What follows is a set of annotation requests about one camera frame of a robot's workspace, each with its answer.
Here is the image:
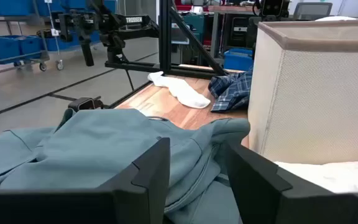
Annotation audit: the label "white wheeled sign stand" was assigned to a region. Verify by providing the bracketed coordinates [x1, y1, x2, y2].
[44, 0, 65, 71]

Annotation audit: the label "blue plastic bin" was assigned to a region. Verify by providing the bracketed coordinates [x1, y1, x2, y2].
[223, 48, 254, 72]
[0, 36, 21, 65]
[0, 0, 34, 16]
[19, 35, 43, 60]
[44, 29, 102, 52]

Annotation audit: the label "white shirt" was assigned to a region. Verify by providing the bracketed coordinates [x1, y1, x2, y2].
[273, 159, 358, 194]

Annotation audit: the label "white sock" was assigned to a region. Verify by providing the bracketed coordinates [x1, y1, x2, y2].
[147, 70, 211, 110]

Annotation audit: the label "grey wheeled shelf cart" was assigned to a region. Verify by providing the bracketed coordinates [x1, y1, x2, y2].
[0, 14, 51, 78]

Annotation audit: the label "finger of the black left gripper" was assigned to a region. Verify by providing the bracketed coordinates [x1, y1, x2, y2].
[81, 39, 95, 68]
[57, 14, 73, 43]

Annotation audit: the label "cardboard box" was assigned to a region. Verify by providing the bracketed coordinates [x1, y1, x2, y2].
[247, 18, 358, 165]

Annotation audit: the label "blue plaid shirt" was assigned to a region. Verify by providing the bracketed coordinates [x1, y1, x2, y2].
[208, 70, 254, 113]

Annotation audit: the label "grey-teal trousers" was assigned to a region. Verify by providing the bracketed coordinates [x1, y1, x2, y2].
[0, 108, 251, 224]

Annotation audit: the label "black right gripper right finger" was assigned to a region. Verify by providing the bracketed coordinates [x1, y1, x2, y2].
[225, 141, 293, 224]

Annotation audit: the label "black aluminium rig frame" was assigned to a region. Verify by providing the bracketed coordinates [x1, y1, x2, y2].
[104, 0, 229, 110]

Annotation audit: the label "grey office chair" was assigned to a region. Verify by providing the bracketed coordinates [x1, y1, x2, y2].
[292, 2, 334, 21]

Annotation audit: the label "black computer tower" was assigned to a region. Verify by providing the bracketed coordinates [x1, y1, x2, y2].
[230, 17, 250, 47]

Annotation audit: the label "teal metal cabinet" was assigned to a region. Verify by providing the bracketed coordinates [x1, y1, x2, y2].
[183, 14, 205, 44]

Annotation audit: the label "wooden workbench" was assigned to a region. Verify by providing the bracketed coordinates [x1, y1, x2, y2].
[208, 4, 260, 60]

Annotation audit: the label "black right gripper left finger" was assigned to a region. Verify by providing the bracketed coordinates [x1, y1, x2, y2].
[98, 138, 171, 224]

